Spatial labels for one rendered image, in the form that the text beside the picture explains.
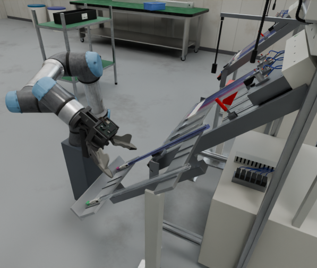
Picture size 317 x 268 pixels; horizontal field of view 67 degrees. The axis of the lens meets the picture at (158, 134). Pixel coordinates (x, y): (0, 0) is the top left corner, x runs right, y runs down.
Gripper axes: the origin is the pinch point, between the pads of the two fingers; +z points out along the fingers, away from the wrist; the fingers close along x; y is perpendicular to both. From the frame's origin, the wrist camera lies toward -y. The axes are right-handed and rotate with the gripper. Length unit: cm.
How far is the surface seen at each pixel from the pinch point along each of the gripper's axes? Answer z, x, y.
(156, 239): 31.5, 6.3, -31.3
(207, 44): -29, 523, -119
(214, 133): 18.5, 31.5, 11.0
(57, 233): -2, 14, -118
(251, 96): 18.0, 35.1, 30.0
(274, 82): 19, 35, 38
